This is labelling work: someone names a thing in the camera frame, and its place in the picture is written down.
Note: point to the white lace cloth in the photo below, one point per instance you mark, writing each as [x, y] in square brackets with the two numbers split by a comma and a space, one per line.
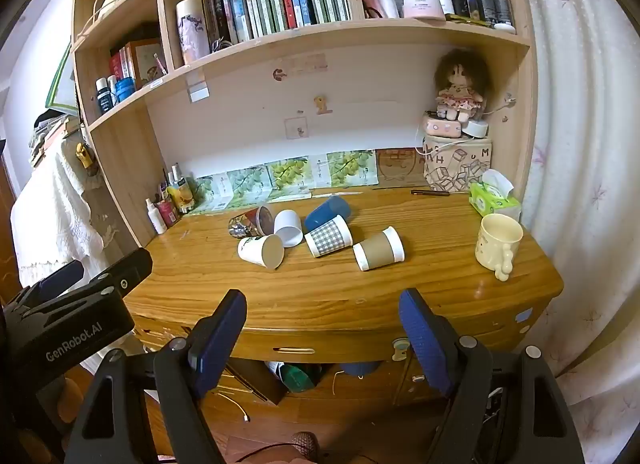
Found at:
[55, 214]

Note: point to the black pen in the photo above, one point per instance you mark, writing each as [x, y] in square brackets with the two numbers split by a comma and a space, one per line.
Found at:
[430, 192]

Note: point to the brown mesh slipper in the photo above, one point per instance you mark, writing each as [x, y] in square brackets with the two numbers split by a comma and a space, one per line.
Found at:
[305, 444]

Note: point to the stack of papers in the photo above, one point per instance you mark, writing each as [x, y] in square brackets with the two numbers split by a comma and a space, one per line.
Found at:
[50, 136]

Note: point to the white round device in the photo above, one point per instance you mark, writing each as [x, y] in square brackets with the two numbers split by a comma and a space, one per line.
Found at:
[475, 129]

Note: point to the cream ceramic mug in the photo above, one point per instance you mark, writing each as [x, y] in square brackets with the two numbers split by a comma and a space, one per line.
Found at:
[492, 246]

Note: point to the yellow figurine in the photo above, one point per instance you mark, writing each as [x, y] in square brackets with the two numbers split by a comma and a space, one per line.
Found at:
[85, 156]

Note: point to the blue cup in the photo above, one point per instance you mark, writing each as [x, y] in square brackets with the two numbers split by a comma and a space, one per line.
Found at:
[325, 211]

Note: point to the red pen holder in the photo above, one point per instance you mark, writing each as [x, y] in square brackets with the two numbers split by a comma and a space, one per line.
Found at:
[169, 214]

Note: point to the pink and white cream jar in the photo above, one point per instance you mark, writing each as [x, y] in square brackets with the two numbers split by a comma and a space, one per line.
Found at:
[423, 5]

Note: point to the brown paper cup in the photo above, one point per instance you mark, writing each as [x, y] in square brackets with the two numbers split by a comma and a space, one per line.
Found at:
[377, 249]

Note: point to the white floral curtain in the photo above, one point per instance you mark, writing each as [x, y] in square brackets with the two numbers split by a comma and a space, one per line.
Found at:
[585, 144]

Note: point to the red books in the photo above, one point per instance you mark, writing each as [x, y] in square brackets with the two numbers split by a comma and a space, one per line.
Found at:
[119, 64]

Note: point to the white floral canister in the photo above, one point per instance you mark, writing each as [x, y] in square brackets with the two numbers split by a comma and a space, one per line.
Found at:
[192, 31]

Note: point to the wooden desk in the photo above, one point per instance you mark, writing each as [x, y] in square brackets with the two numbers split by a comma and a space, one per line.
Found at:
[320, 294]

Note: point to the brown-haired rag doll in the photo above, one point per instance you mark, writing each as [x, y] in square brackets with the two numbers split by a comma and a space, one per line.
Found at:
[460, 84]

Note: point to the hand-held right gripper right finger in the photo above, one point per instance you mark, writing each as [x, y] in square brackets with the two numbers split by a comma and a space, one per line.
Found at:
[425, 339]

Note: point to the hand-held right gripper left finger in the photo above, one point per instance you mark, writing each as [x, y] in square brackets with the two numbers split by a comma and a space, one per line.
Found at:
[220, 339]

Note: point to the yellow tube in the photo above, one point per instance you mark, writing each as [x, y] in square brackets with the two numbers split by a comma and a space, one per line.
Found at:
[181, 196]

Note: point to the blue jar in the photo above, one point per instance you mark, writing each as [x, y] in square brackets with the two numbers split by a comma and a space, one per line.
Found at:
[125, 89]

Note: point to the checkered paper cup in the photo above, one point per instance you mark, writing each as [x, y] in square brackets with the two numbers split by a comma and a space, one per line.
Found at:
[327, 238]

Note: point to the framed picture box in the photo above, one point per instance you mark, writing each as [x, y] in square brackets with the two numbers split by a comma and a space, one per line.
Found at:
[147, 64]

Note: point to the grape print card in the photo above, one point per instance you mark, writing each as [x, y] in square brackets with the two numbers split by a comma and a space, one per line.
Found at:
[247, 186]
[350, 169]
[290, 174]
[210, 191]

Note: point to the white cup with green print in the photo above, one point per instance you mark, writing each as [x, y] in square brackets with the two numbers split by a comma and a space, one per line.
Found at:
[257, 250]

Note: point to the row of green and blue books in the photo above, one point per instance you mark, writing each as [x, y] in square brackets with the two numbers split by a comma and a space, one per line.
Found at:
[280, 1]

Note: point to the brown cartoon panel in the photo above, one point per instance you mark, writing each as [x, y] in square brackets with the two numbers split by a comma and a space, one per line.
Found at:
[400, 167]

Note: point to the green and white bag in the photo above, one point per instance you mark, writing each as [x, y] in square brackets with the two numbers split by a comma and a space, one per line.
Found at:
[295, 376]

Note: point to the pink box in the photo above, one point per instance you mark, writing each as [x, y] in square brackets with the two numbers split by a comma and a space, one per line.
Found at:
[442, 126]

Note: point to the green framed picture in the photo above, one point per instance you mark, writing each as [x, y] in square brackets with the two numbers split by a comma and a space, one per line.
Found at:
[62, 84]

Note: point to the plain white cup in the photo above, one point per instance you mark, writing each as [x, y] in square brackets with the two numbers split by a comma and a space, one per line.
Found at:
[287, 226]

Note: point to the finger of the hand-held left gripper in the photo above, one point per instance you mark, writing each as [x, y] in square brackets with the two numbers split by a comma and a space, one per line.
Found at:
[127, 269]
[60, 279]

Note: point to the wooden bookshelf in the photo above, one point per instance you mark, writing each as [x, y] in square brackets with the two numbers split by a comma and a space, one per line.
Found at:
[350, 29]

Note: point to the small white squeeze bottle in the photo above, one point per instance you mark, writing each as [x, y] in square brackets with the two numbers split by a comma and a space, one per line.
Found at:
[156, 219]

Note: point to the printed fabric storage box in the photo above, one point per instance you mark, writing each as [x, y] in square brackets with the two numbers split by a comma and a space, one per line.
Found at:
[455, 166]

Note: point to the black bottle with white cap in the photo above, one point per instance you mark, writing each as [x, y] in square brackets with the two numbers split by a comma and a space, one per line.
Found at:
[104, 96]

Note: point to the green tissue box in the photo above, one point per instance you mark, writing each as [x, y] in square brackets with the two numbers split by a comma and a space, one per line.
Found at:
[492, 201]

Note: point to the dark patterned cup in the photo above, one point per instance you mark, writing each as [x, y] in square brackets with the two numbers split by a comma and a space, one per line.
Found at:
[247, 223]

